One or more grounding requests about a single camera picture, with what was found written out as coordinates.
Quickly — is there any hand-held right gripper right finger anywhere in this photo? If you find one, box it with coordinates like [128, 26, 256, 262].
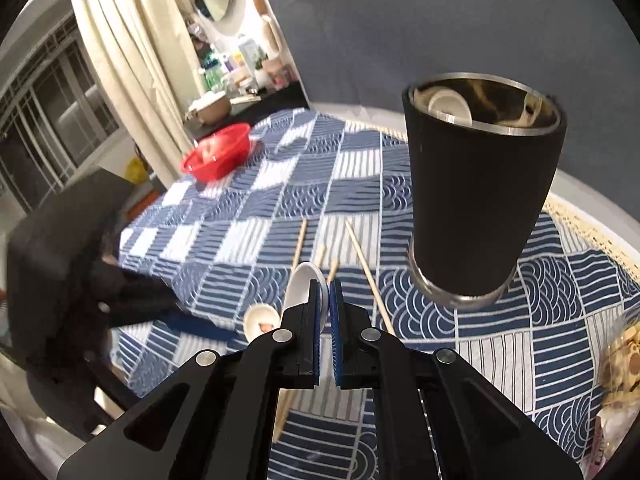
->
[331, 278, 585, 480]

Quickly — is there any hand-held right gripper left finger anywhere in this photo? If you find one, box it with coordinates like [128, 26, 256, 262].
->
[56, 279, 322, 480]

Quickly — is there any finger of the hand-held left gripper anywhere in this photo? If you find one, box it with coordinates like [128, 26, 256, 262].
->
[92, 262, 237, 345]

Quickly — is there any black metal cup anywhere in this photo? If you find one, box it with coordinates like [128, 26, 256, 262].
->
[402, 72, 568, 309]

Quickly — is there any yellow bag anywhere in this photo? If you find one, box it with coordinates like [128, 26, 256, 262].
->
[122, 157, 146, 183]

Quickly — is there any blue white patterned tablecloth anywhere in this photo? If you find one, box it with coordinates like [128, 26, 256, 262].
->
[107, 107, 640, 480]

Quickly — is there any red plastic bowl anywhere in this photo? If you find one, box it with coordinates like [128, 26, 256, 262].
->
[181, 122, 252, 182]

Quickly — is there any barred window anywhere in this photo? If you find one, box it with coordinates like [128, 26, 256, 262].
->
[0, 10, 131, 221]

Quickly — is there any brown bowl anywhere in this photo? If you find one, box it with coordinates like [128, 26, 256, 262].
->
[187, 91, 233, 125]

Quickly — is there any cream curtain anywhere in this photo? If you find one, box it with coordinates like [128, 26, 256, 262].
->
[66, 0, 201, 196]

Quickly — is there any green bottle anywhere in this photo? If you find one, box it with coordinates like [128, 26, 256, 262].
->
[202, 55, 226, 93]

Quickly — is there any dark side table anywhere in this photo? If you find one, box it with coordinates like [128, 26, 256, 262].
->
[182, 82, 311, 141]

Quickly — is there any white bottle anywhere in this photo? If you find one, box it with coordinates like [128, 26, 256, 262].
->
[237, 34, 258, 78]

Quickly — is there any clear cookie packet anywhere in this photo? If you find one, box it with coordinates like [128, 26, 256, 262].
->
[595, 310, 640, 467]

